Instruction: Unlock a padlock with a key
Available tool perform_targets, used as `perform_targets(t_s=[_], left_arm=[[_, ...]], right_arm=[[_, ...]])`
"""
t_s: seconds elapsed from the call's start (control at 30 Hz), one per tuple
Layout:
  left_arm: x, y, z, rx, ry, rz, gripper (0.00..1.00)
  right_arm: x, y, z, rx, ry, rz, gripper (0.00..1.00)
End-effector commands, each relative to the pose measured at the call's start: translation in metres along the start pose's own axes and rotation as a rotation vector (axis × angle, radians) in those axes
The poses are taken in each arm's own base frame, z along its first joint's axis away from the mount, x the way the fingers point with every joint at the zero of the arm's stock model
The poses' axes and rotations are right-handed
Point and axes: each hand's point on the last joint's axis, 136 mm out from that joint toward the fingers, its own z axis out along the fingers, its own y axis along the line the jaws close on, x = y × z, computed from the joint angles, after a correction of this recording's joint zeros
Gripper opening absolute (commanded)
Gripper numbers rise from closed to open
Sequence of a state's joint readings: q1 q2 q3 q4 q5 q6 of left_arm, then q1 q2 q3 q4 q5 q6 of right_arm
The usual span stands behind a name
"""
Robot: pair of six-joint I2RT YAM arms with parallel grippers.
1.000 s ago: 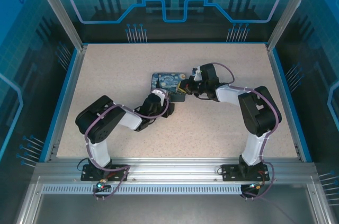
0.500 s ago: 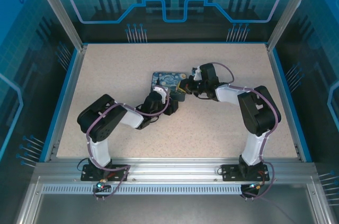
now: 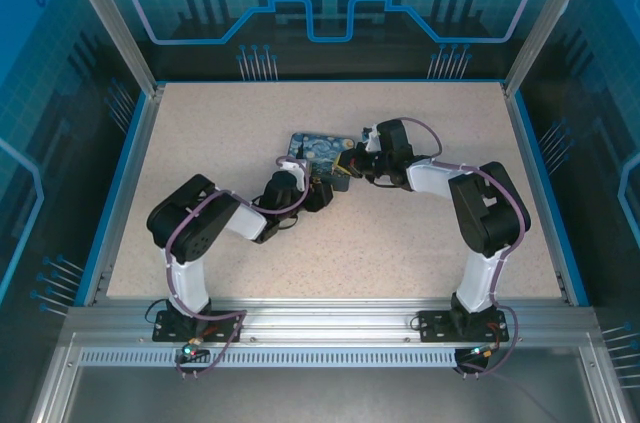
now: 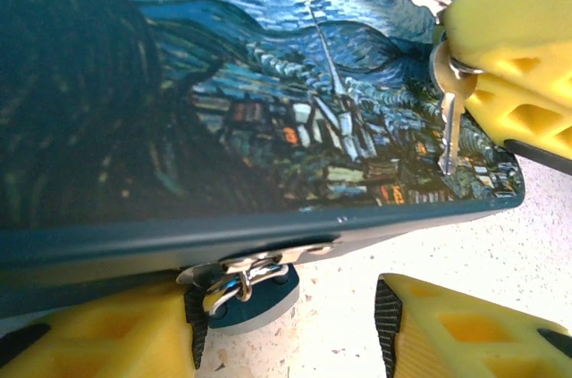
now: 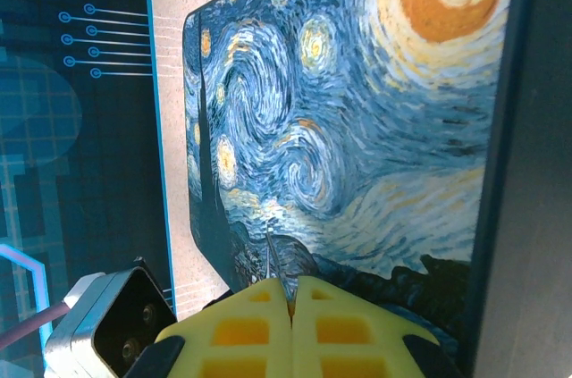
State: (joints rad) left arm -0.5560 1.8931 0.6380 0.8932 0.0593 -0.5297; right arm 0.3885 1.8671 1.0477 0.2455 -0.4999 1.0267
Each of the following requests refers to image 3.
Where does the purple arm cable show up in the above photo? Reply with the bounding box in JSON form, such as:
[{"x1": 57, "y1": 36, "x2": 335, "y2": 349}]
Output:
[
  {"x1": 164, "y1": 155, "x2": 310, "y2": 380},
  {"x1": 399, "y1": 116, "x2": 531, "y2": 379}
]

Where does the grey metal panel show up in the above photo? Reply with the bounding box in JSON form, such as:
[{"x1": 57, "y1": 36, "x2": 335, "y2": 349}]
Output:
[{"x1": 64, "y1": 365, "x2": 601, "y2": 423}]

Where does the starry night print tin box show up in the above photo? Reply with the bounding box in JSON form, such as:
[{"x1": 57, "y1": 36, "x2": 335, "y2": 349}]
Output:
[{"x1": 284, "y1": 130, "x2": 364, "y2": 193}]

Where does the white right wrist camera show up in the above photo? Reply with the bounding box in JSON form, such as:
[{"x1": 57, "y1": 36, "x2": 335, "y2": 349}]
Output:
[{"x1": 359, "y1": 123, "x2": 384, "y2": 153}]

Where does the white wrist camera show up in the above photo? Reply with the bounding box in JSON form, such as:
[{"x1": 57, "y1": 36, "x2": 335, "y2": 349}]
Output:
[
  {"x1": 359, "y1": 123, "x2": 384, "y2": 153},
  {"x1": 276, "y1": 156, "x2": 309, "y2": 192}
]

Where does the slotted grey cable duct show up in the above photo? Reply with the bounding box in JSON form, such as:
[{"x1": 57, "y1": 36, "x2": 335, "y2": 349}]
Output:
[{"x1": 78, "y1": 348, "x2": 466, "y2": 369}]

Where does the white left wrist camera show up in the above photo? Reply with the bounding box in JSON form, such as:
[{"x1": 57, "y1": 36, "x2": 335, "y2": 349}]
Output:
[{"x1": 276, "y1": 156, "x2": 309, "y2": 192}]

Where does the aluminium front rail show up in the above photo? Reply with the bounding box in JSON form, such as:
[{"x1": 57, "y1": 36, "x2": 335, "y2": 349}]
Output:
[{"x1": 64, "y1": 298, "x2": 599, "y2": 345}]

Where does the aluminium upright post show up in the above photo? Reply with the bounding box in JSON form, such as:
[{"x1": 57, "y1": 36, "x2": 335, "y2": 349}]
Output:
[
  {"x1": 57, "y1": 0, "x2": 166, "y2": 97},
  {"x1": 502, "y1": 0, "x2": 601, "y2": 97}
]

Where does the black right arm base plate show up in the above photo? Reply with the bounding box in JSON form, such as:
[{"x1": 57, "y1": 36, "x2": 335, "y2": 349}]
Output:
[{"x1": 417, "y1": 309, "x2": 510, "y2": 343}]

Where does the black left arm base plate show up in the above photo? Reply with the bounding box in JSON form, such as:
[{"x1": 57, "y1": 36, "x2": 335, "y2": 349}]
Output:
[{"x1": 152, "y1": 310, "x2": 245, "y2": 343}]

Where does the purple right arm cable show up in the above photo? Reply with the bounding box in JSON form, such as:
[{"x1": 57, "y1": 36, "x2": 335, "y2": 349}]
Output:
[{"x1": 399, "y1": 116, "x2": 531, "y2": 379}]

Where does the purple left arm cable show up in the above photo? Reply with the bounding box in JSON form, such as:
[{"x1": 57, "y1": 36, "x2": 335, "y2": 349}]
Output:
[{"x1": 164, "y1": 155, "x2": 310, "y2": 380}]

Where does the small LED circuit board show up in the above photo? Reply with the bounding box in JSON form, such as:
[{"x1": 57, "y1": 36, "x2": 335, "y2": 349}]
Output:
[
  {"x1": 180, "y1": 337, "x2": 209, "y2": 362},
  {"x1": 467, "y1": 342, "x2": 501, "y2": 362}
]

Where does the aluminium side rail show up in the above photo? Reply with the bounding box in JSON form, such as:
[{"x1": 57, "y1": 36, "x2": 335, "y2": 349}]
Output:
[
  {"x1": 82, "y1": 85, "x2": 166, "y2": 307},
  {"x1": 502, "y1": 82, "x2": 574, "y2": 305}
]

